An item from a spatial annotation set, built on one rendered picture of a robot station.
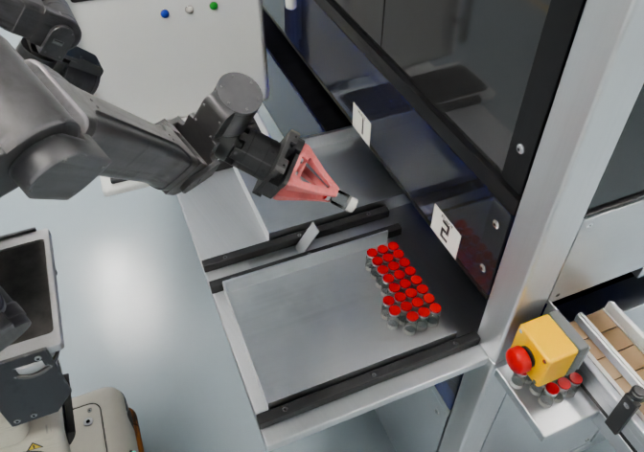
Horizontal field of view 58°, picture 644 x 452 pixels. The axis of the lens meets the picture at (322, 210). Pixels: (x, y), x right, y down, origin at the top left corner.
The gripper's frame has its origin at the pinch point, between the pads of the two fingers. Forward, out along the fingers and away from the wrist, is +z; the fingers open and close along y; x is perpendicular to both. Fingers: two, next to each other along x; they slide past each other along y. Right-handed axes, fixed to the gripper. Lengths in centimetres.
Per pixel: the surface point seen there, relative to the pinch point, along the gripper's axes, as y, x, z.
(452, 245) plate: -11.0, 7.9, 27.1
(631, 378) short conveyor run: 4, -6, 53
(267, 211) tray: -44.2, 12.5, 1.1
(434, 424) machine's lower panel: -50, -14, 57
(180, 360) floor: -138, -11, 10
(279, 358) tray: -27.4, -18.3, 9.7
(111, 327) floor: -154, -7, -15
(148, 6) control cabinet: -54, 50, -43
